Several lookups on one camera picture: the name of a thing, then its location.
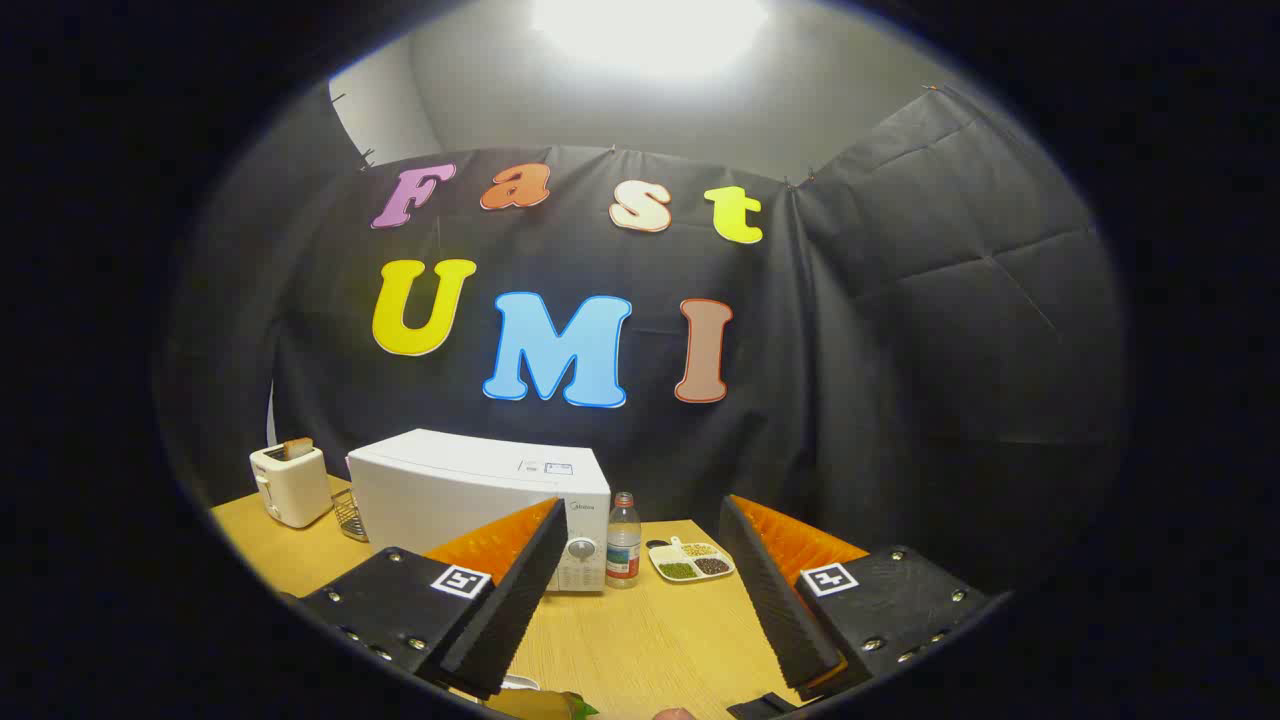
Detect white microwave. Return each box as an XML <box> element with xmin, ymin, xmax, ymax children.
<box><xmin>346</xmin><ymin>429</ymin><xmax>612</xmax><ymax>593</ymax></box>

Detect toy sandwich with lettuce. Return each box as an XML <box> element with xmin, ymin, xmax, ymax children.
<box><xmin>485</xmin><ymin>688</ymin><xmax>601</xmax><ymax>720</ymax></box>

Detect white divided bean dish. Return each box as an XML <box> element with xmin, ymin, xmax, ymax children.
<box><xmin>646</xmin><ymin>536</ymin><xmax>738</xmax><ymax>584</ymax></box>

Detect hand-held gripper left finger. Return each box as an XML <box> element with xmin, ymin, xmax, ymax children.
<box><xmin>298</xmin><ymin>497</ymin><xmax>569</xmax><ymax>699</ymax></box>

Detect wire mesh basket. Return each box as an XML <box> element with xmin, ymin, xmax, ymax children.
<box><xmin>331</xmin><ymin>488</ymin><xmax>369</xmax><ymax>543</ymax></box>

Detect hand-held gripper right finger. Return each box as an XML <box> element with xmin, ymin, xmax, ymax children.
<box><xmin>717</xmin><ymin>494</ymin><xmax>993</xmax><ymax>704</ymax></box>

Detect clear plastic water bottle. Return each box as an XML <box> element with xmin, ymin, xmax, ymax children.
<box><xmin>605</xmin><ymin>491</ymin><xmax>643</xmax><ymax>589</ymax></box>

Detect cream toaster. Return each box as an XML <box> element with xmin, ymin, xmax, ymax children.
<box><xmin>249</xmin><ymin>444</ymin><xmax>334</xmax><ymax>529</ymax></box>

